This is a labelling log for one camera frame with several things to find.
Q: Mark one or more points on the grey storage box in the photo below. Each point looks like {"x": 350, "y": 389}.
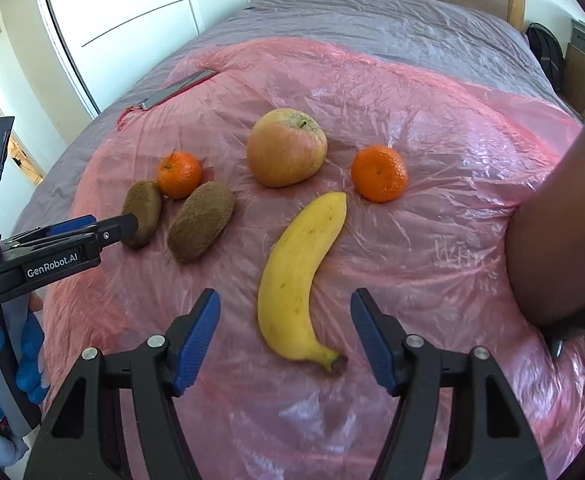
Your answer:
{"x": 581, "y": 35}

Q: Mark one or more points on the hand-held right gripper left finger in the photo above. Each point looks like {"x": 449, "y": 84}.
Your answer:
{"x": 197, "y": 345}

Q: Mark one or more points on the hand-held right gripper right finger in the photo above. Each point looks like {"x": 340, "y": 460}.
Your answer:
{"x": 375, "y": 345}

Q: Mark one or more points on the black and steel kettle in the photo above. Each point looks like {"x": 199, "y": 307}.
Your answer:
{"x": 562, "y": 235}

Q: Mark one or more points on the person's left hand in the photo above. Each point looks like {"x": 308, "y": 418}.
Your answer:
{"x": 28, "y": 352}

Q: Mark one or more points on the wooden dresser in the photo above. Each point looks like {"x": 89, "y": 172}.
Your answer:
{"x": 580, "y": 80}

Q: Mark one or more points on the banana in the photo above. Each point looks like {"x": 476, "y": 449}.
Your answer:
{"x": 297, "y": 280}

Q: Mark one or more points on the apple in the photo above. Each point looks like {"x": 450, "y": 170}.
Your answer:
{"x": 286, "y": 147}

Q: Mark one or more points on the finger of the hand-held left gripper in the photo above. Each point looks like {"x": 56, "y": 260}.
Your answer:
{"x": 117, "y": 231}
{"x": 72, "y": 223}

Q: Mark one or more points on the pink plastic sheet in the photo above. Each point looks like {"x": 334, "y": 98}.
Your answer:
{"x": 322, "y": 240}

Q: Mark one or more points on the tangerine with stem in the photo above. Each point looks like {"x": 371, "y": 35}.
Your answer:
{"x": 180, "y": 176}

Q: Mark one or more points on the white wardrobe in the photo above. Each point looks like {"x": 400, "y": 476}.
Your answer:
{"x": 137, "y": 20}

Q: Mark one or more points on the black backpack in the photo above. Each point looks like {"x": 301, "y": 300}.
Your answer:
{"x": 545, "y": 55}

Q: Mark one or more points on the kiwi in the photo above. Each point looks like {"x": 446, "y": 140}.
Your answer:
{"x": 202, "y": 224}
{"x": 142, "y": 202}

